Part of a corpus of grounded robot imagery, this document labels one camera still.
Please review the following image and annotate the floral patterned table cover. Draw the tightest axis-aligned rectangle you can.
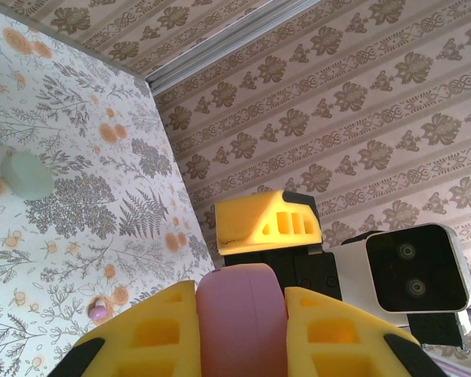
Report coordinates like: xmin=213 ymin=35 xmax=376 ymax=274
xmin=0 ymin=5 xmax=214 ymax=377

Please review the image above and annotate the aluminium frame post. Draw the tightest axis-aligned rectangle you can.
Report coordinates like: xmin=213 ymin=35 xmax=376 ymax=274
xmin=144 ymin=0 xmax=323 ymax=93

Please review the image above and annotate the mint green earbud charging case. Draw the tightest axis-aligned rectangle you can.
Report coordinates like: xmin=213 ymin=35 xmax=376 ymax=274
xmin=0 ymin=150 xmax=55 ymax=202

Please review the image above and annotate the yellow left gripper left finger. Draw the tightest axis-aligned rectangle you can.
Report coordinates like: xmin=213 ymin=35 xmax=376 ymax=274
xmin=58 ymin=280 xmax=201 ymax=377

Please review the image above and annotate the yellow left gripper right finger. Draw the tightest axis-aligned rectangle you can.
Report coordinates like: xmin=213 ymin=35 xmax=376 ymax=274
xmin=285 ymin=285 xmax=447 ymax=377

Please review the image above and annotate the pink earbud charging case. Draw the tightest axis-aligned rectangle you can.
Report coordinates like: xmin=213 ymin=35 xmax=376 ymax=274
xmin=195 ymin=263 xmax=290 ymax=377

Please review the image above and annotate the pink wireless earbud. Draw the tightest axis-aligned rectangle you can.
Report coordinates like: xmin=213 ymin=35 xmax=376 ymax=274
xmin=88 ymin=298 xmax=108 ymax=320

